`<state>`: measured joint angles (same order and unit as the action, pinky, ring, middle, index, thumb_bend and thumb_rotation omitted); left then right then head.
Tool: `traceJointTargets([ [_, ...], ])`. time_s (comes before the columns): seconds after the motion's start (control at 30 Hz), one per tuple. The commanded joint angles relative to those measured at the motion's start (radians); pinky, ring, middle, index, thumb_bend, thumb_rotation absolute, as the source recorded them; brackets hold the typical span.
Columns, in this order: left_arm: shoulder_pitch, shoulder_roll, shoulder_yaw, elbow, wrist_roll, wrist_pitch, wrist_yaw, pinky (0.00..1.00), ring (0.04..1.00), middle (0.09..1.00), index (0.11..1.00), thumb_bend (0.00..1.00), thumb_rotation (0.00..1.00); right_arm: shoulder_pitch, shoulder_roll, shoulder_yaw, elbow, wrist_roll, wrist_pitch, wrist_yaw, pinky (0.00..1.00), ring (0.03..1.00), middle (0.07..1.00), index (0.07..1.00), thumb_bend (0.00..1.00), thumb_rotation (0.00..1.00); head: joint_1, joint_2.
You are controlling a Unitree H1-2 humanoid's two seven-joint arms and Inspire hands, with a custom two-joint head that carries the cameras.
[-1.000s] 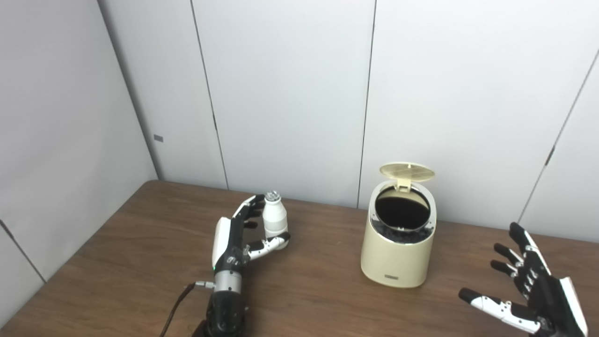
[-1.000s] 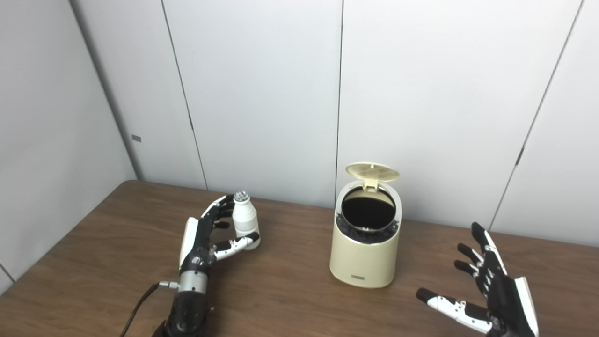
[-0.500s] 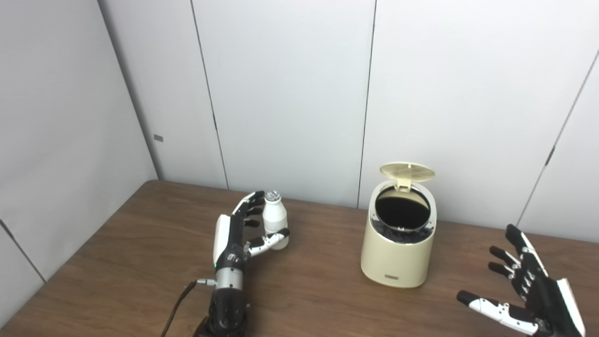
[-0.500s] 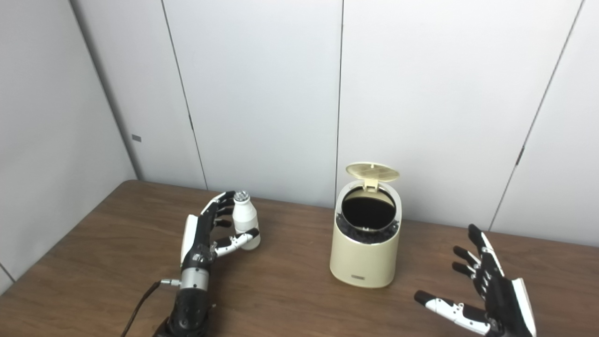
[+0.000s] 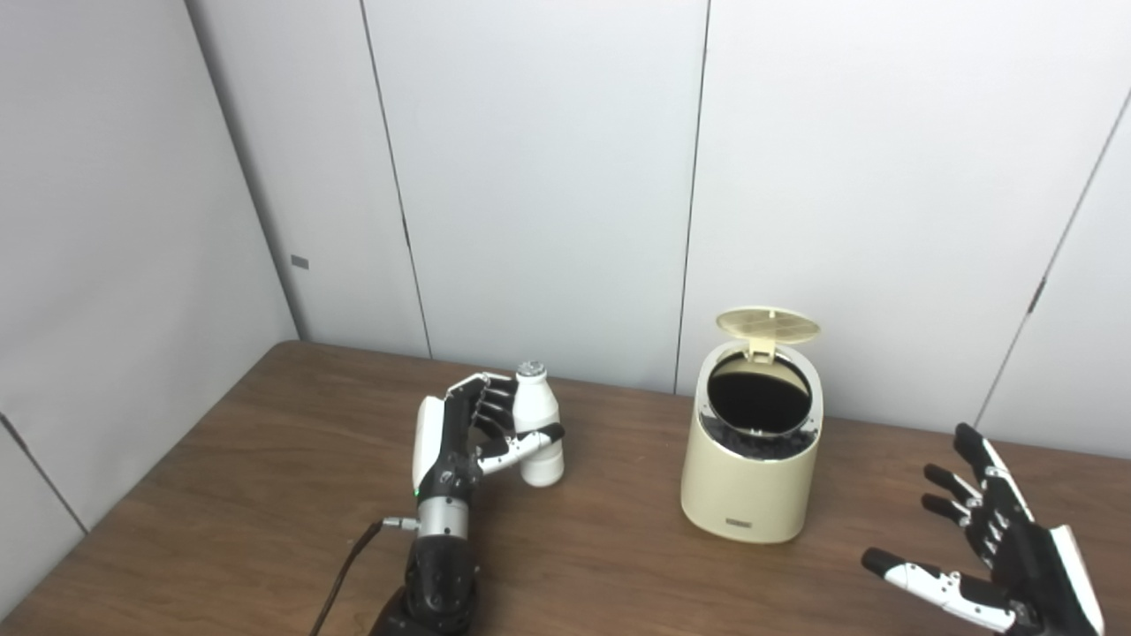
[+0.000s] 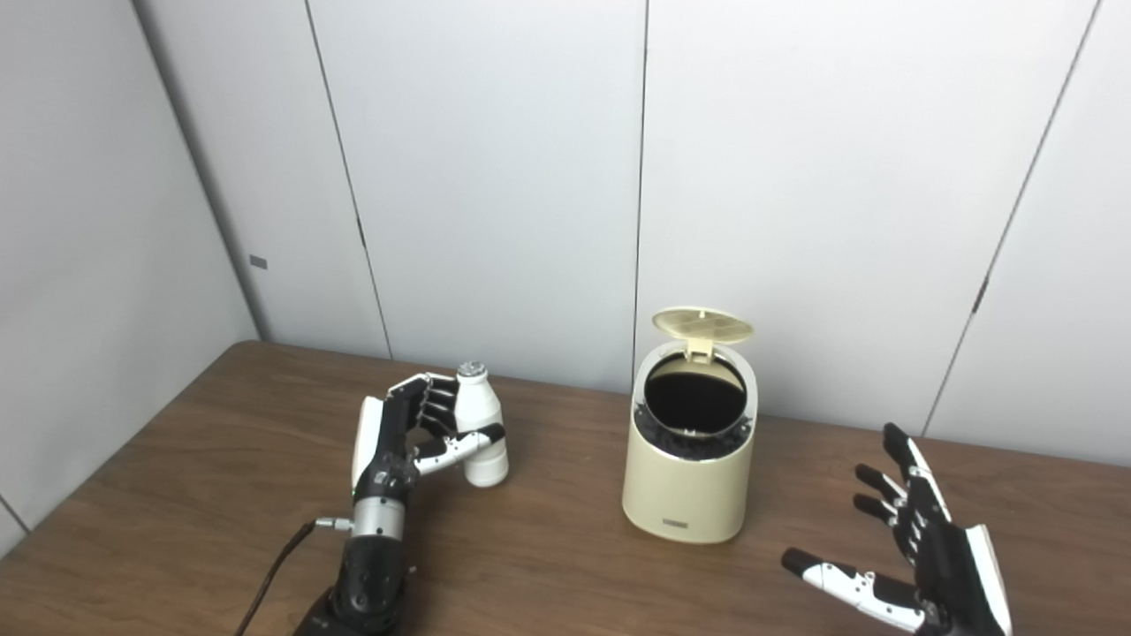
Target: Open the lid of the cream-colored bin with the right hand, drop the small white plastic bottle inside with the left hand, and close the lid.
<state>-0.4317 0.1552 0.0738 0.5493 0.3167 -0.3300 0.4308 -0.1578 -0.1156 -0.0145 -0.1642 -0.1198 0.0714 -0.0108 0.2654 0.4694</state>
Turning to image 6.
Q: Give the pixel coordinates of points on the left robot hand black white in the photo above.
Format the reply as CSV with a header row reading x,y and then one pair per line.
x,y
389,442

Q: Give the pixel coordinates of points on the cream-colored lidded bin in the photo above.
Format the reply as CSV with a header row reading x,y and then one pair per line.
x,y
689,481

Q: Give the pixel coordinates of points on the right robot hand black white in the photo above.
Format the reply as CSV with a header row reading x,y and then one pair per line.
x,y
950,548

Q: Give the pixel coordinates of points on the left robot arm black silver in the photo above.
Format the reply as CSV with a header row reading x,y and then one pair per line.
x,y
371,565

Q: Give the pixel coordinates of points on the small white plastic bottle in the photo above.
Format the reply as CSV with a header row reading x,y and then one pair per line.
x,y
482,442

